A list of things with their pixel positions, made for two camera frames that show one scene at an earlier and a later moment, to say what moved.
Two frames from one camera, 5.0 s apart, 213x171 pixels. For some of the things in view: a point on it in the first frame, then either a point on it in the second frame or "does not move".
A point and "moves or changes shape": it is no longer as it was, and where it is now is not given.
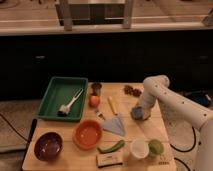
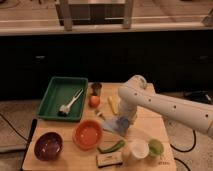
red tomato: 94,102 does not move
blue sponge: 137,113 moves or changes shape
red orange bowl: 87,133 does not move
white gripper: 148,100 → 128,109
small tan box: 109,159 does not move
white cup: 139,148 does not move
